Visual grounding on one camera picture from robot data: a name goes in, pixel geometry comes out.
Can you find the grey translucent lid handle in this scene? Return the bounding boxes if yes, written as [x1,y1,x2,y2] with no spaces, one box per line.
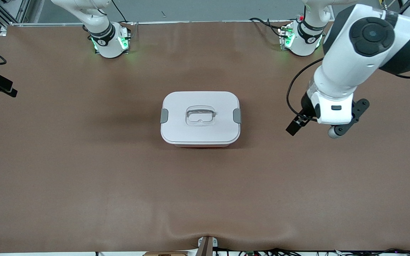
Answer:
[186,108,215,118]

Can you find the white plastic box lid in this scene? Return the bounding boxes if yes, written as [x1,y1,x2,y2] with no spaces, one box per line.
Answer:
[161,91,242,145]

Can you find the pink container edge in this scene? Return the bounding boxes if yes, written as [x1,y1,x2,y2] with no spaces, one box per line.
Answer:
[173,142,231,148]

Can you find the brown table mat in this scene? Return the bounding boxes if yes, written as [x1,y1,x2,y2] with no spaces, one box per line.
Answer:
[0,20,410,254]

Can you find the brown cardboard piece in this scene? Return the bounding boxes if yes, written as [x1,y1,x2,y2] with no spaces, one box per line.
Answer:
[143,251,189,256]

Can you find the black left arm base cable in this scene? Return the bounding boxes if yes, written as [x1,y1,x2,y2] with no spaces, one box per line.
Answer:
[249,17,284,38]

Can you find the black arm base cable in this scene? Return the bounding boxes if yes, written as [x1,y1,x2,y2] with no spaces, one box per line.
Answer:
[249,17,284,38]
[111,0,131,24]

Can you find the black right arm base cable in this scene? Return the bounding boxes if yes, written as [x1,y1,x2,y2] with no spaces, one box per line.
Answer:
[111,0,131,24]

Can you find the metal mat clamp bracket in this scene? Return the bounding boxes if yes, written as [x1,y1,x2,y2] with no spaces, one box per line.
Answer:
[197,236,218,256]

